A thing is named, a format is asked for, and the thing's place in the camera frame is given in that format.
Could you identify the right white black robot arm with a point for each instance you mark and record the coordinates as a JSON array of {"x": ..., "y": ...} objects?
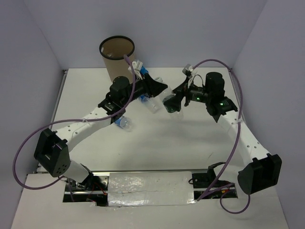
[{"x": 261, "y": 169}]

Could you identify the brown cardboard cylinder bin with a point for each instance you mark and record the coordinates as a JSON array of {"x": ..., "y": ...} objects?
[{"x": 120, "y": 46}]

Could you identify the blue label bottle front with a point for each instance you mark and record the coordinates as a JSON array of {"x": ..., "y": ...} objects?
[{"x": 124, "y": 123}]

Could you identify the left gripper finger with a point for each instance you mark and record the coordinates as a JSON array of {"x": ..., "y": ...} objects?
[
  {"x": 155, "y": 87},
  {"x": 147, "y": 78}
]

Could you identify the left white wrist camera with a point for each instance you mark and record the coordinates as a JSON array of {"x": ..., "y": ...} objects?
[{"x": 135, "y": 69}]

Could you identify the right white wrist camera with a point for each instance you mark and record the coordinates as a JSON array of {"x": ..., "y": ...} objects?
[{"x": 188, "y": 72}]

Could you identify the green label clear bottle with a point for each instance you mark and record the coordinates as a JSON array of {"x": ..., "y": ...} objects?
[{"x": 174, "y": 115}]

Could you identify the blue label bottle by bin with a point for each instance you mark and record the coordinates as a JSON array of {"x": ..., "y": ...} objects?
[{"x": 143, "y": 70}]

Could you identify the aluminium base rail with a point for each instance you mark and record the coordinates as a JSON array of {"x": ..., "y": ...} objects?
[{"x": 150, "y": 170}]

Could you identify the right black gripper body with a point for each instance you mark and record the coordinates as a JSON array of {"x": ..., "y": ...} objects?
[{"x": 196, "y": 93}]

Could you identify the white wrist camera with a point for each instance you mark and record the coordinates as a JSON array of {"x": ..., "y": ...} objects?
[
  {"x": 135, "y": 69},
  {"x": 188, "y": 72}
]

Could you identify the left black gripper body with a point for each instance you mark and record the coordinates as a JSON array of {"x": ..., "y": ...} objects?
[{"x": 140, "y": 88}]

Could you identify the silver foil tape sheet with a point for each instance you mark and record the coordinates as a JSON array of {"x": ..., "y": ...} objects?
[{"x": 150, "y": 189}]

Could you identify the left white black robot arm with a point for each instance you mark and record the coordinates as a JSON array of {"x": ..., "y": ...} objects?
[{"x": 54, "y": 147}]

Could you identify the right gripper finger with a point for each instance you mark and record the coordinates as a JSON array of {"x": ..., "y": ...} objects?
[
  {"x": 181, "y": 89},
  {"x": 172, "y": 102}
]

